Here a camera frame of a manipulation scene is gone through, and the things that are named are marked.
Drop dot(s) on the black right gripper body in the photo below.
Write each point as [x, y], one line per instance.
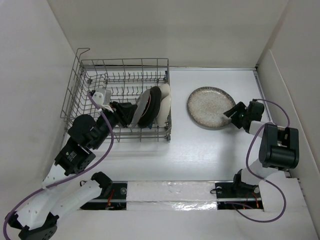
[247, 116]

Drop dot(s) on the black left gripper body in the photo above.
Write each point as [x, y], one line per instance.
[106, 132]

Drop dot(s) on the grey plate with gold tree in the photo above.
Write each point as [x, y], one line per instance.
[141, 103]

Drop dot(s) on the speckled beige round plate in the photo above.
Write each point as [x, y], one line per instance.
[206, 106]

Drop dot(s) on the cream divided plate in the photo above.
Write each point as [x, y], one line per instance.
[165, 105]

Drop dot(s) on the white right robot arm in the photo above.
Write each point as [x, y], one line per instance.
[279, 147]

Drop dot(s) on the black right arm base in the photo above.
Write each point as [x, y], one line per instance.
[229, 199]

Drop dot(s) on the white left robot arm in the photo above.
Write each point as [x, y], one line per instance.
[37, 215]

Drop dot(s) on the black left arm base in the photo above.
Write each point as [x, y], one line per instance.
[116, 200]

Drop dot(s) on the grey wire dish rack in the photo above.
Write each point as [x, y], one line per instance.
[126, 78]

